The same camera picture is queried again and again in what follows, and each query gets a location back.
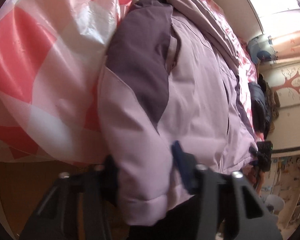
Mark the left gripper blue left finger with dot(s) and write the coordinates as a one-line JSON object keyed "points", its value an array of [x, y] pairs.
{"points": [[109, 181]]}

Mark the white bookshelf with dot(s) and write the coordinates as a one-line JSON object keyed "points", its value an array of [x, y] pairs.
{"points": [[283, 180]]}

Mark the person's right hand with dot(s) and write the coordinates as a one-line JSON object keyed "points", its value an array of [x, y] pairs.
{"points": [[256, 178]]}

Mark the window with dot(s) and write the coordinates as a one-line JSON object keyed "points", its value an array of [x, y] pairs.
{"points": [[278, 17]]}

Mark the pink checkered plastic bed cover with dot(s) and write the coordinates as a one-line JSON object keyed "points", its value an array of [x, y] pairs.
{"points": [[51, 56]]}

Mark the lilac and purple jacket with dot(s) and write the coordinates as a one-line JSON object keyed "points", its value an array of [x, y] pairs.
{"points": [[171, 74]]}

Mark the dark navy puffer jacket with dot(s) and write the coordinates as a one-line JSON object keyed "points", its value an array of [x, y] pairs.
{"points": [[258, 107]]}

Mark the blue cartoon right curtain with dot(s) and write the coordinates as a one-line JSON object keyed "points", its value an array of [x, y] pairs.
{"points": [[261, 49]]}

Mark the hanging clothes pile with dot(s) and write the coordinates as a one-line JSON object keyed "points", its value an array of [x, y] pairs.
{"points": [[272, 105]]}

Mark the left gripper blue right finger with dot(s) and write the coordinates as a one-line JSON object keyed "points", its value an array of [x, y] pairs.
{"points": [[186, 165]]}

